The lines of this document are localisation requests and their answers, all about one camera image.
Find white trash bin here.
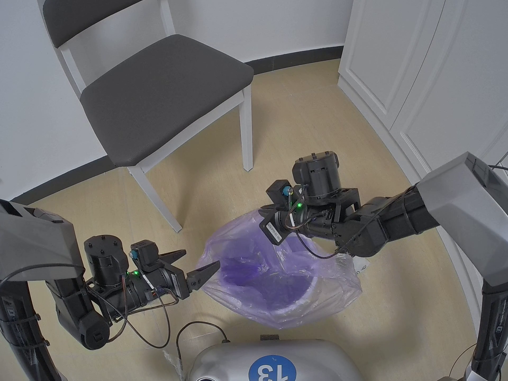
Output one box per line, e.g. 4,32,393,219
214,248,320,316

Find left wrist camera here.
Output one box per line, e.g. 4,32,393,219
130,241,159,273

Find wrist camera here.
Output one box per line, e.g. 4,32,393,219
130,241,159,273
265,179,302,213

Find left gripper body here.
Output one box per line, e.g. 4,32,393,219
125,261,192,309

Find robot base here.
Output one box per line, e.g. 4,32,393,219
190,334,362,381

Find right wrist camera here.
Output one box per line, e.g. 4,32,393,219
265,179,302,213

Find purple plastic bag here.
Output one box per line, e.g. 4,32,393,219
197,209,363,329

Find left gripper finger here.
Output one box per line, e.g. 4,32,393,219
159,248,187,267
186,261,221,292

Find white wardrobe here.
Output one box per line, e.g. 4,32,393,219
337,0,508,312

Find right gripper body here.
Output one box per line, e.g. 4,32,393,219
259,208,313,246

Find white chair with grey cushions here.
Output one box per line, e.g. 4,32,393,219
32,0,255,233

